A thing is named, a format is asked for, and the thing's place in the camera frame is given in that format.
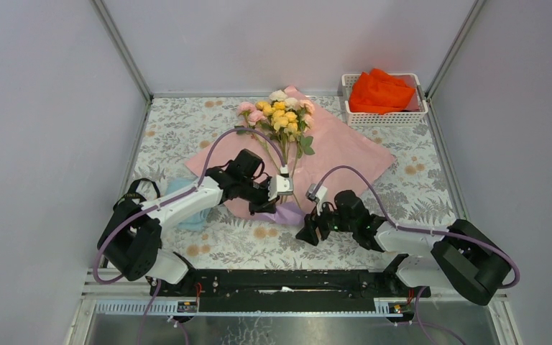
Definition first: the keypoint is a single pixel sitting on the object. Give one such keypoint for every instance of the white perforated plastic basket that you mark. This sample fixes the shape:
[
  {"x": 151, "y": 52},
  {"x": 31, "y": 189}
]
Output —
[{"x": 411, "y": 115}]

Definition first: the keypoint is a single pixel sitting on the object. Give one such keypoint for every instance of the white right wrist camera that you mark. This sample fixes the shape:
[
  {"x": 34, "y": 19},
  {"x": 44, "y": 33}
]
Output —
[{"x": 318, "y": 195}]

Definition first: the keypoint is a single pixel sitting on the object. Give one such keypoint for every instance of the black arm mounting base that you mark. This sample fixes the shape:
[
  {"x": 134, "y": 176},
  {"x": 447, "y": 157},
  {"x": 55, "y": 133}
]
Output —
[{"x": 230, "y": 291}]

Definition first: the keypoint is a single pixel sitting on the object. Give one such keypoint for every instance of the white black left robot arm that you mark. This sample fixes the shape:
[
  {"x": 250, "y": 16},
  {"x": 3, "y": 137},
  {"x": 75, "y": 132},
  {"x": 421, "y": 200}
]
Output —
[{"x": 132, "y": 239}]

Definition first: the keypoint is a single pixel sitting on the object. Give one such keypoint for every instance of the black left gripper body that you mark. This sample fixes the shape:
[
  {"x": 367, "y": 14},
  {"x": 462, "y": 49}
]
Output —
[{"x": 254, "y": 192}]

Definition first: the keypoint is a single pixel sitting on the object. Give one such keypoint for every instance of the white fake flower stem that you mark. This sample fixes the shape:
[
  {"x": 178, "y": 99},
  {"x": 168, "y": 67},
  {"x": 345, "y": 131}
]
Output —
[{"x": 290, "y": 102}]

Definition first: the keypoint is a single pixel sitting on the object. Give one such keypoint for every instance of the yellow fake flower stem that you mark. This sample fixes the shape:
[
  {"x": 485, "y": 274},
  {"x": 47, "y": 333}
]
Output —
[{"x": 283, "y": 124}]

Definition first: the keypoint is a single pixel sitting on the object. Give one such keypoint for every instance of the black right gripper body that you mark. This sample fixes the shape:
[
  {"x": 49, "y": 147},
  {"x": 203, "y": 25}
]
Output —
[{"x": 329, "y": 221}]

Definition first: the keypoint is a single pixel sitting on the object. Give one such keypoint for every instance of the pink purple wrapping paper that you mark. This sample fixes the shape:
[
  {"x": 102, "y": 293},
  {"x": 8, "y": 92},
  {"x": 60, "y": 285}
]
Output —
[{"x": 335, "y": 145}]

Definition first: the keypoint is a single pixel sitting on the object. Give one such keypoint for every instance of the orange cloth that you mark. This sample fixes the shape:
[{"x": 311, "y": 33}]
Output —
[{"x": 378, "y": 92}]

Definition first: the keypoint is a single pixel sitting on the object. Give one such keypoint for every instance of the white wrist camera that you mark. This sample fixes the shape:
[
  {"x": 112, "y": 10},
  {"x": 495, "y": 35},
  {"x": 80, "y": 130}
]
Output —
[
  {"x": 318, "y": 195},
  {"x": 280, "y": 185}
]

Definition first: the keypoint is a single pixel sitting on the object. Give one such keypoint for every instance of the floral patterned table mat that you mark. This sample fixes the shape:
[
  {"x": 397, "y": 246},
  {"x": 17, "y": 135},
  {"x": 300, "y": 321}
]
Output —
[{"x": 414, "y": 191}]

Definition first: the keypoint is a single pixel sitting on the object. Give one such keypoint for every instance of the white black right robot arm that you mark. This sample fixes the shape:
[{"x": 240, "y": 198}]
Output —
[{"x": 459, "y": 258}]

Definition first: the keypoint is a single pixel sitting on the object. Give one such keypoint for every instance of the black printed ribbon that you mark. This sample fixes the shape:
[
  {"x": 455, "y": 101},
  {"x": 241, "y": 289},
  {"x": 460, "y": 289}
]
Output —
[{"x": 133, "y": 194}]

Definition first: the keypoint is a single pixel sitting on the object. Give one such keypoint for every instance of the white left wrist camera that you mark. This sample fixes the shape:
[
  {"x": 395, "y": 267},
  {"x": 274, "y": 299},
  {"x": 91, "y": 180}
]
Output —
[{"x": 280, "y": 185}]

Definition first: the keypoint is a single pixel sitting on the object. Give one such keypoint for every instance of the pink fake flower stem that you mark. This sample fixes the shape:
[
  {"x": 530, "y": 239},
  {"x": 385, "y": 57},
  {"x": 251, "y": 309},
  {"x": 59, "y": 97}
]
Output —
[
  {"x": 306, "y": 122},
  {"x": 254, "y": 118}
]

